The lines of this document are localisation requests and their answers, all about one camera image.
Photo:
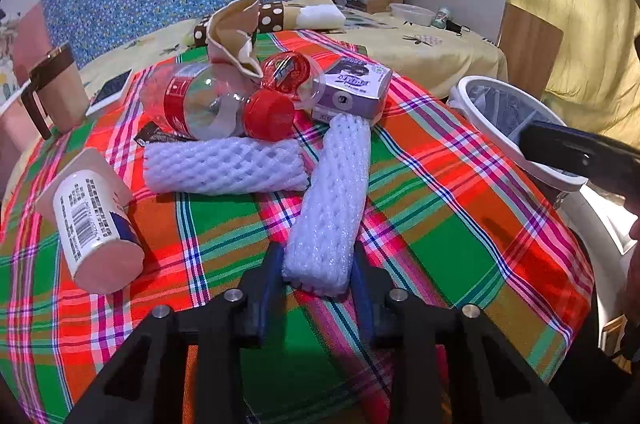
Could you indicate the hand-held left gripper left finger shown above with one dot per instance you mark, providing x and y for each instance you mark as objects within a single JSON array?
[{"x": 272, "y": 286}]

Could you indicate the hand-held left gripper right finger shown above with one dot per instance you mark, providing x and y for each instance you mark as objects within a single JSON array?
[{"x": 361, "y": 291}]

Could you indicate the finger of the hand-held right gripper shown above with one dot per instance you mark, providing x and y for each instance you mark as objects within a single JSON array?
[{"x": 560, "y": 148}]

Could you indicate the white foam net sleeve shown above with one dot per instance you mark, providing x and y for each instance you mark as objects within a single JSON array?
[
  {"x": 330, "y": 204},
  {"x": 220, "y": 166}
]

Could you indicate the white trash bin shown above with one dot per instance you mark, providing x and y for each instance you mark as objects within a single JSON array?
[{"x": 467, "y": 101}]

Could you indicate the brown coffee sachet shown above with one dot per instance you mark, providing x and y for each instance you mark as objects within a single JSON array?
[{"x": 155, "y": 136}]

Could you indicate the red clear plastic cup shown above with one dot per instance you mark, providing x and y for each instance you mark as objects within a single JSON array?
[{"x": 290, "y": 73}]

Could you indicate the colourful plaid cloth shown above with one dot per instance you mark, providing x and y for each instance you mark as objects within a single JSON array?
[{"x": 440, "y": 224}]

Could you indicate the wooden board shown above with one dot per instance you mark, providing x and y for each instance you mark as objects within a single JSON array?
[{"x": 530, "y": 48}]

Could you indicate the yellow curtain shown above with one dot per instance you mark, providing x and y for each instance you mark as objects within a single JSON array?
[{"x": 575, "y": 3}]

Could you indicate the small black item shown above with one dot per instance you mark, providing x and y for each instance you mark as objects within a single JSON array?
[{"x": 457, "y": 27}]

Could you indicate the yellow printed bed sheet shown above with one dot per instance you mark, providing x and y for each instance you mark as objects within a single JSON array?
[{"x": 425, "y": 53}]

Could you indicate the small jar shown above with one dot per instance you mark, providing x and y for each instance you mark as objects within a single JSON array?
[{"x": 442, "y": 17}]

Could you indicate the white printed paper cup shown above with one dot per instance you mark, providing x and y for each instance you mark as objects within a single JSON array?
[{"x": 95, "y": 224}]

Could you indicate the purple cardboard box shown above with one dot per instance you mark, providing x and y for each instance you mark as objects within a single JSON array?
[{"x": 350, "y": 96}]

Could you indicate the clear plastic bottle red cap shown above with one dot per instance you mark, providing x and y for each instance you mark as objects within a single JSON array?
[{"x": 200, "y": 98}]

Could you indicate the clear plastic container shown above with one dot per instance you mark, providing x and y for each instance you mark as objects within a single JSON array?
[{"x": 410, "y": 13}]

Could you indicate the white power bank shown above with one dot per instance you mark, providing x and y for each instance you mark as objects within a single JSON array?
[{"x": 111, "y": 88}]

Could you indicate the crumpled beige paper bag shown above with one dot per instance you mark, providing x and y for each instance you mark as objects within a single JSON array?
[{"x": 232, "y": 28}]

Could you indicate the brown polka dot pillow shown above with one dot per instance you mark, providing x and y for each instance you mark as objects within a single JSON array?
[{"x": 272, "y": 17}]

